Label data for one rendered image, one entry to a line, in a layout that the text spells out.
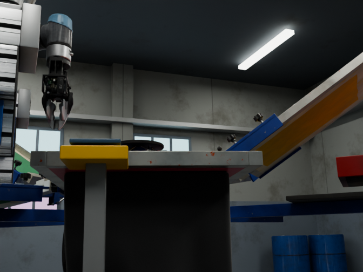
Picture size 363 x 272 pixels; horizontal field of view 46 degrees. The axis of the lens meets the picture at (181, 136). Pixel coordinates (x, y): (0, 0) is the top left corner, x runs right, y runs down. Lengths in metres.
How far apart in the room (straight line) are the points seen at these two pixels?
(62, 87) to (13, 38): 0.47
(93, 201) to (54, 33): 0.68
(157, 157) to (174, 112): 5.44
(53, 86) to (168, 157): 0.44
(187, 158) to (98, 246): 0.35
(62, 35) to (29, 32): 0.53
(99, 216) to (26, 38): 0.36
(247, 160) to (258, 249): 5.72
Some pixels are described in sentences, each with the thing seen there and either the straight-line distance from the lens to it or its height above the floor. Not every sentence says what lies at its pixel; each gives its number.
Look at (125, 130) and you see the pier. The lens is 6.05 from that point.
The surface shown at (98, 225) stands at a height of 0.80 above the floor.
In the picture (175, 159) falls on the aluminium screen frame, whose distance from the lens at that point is 1.07.
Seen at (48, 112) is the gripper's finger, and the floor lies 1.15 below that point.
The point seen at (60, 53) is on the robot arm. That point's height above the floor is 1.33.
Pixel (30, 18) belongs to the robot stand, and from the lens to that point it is 0.87.
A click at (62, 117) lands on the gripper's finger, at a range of 1.31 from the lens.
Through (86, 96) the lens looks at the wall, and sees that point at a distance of 6.22.
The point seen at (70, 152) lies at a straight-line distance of 0.83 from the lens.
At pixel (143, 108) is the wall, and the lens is 6.36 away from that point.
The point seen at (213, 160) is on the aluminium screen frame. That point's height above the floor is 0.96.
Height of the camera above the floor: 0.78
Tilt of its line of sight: 14 degrees up
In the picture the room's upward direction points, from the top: 1 degrees counter-clockwise
